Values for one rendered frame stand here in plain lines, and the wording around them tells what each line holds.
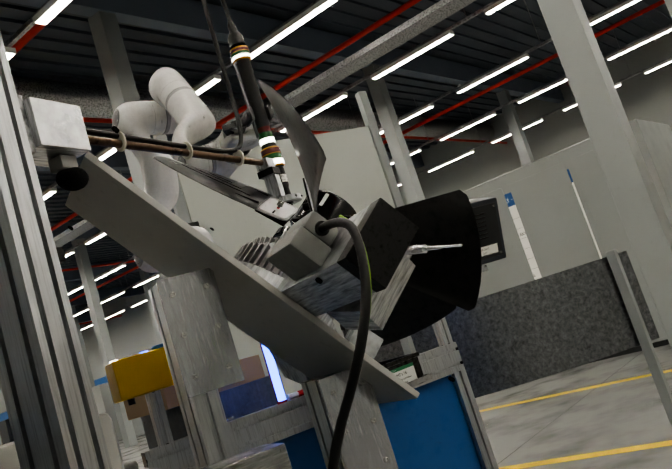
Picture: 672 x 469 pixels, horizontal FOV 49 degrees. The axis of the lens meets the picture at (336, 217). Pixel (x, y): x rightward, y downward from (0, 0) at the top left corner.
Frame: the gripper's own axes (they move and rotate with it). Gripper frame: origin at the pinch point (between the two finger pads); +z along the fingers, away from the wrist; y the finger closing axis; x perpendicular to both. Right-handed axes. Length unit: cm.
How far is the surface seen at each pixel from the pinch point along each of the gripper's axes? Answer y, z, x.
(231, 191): 13.9, 6.0, -17.5
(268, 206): 7.4, 6.7, -22.2
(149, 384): 31, -32, -48
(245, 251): 17.3, 12.2, -31.1
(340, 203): -3.8, 15.0, -26.6
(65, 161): 49, 36, -17
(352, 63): -486, -647, 310
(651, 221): -369, -205, -37
